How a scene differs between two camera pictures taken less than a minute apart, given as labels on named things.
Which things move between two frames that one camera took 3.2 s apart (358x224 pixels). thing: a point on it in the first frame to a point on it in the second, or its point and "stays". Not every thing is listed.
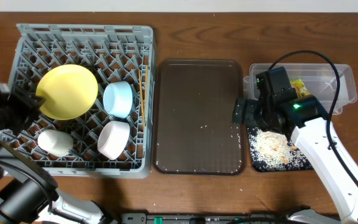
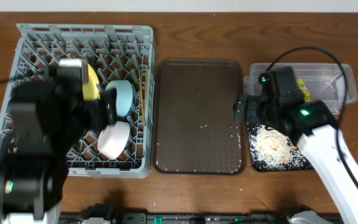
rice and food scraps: x=272 y=149 stays
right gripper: x=250 y=106 stays
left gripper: x=14 y=109 to x=101 y=109
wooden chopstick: x=142 y=98 stays
